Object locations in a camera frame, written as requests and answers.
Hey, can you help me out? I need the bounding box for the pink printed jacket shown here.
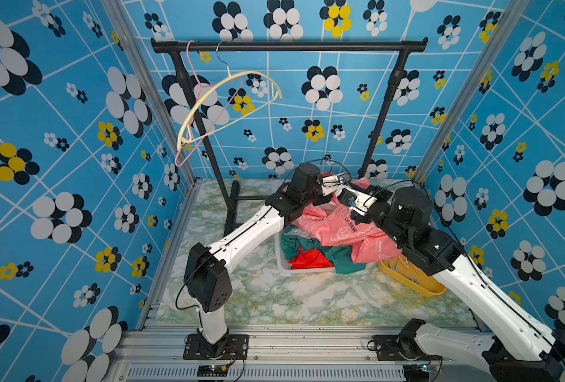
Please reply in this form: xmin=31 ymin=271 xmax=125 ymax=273
xmin=292 ymin=194 xmax=402 ymax=274

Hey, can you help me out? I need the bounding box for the green letter jacket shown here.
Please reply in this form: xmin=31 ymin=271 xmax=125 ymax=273
xmin=280 ymin=225 xmax=366 ymax=275

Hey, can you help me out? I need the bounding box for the red white rainbow jacket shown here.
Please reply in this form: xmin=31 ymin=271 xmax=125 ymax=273
xmin=287 ymin=247 xmax=334 ymax=270

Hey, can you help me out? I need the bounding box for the wooden hanger of green jacket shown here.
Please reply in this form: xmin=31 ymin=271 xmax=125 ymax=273
xmin=176 ymin=41 xmax=284 ymax=145

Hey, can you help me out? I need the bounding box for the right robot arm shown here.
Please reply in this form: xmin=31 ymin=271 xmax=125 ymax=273
xmin=335 ymin=185 xmax=565 ymax=381

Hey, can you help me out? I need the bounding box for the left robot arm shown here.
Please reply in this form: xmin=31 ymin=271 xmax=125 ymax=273
xmin=183 ymin=163 xmax=340 ymax=348

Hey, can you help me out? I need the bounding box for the yellow plastic tub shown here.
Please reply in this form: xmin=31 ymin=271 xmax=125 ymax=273
xmin=377 ymin=256 xmax=446 ymax=298

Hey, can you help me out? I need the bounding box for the white plastic basket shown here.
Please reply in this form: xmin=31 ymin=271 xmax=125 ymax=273
xmin=274 ymin=225 xmax=335 ymax=275

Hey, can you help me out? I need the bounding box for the black clothes rack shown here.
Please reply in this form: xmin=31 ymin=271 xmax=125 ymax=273
xmin=151 ymin=38 xmax=429 ymax=234

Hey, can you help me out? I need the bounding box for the green circuit board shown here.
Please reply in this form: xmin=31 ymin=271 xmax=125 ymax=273
xmin=197 ymin=364 xmax=228 ymax=379

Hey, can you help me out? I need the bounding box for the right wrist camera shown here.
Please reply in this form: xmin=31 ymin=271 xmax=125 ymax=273
xmin=346 ymin=188 xmax=377 ymax=216

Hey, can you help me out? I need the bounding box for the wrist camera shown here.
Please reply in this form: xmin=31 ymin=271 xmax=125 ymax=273
xmin=322 ymin=173 xmax=352 ymax=196
xmin=346 ymin=188 xmax=377 ymax=216

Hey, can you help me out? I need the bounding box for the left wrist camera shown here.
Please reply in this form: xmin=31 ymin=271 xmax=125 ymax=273
xmin=322 ymin=173 xmax=352 ymax=196

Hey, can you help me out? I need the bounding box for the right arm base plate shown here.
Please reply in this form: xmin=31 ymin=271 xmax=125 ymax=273
xmin=367 ymin=335 xmax=442 ymax=362

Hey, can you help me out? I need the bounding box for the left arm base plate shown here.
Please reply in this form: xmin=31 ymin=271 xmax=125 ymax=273
xmin=182 ymin=333 xmax=249 ymax=361

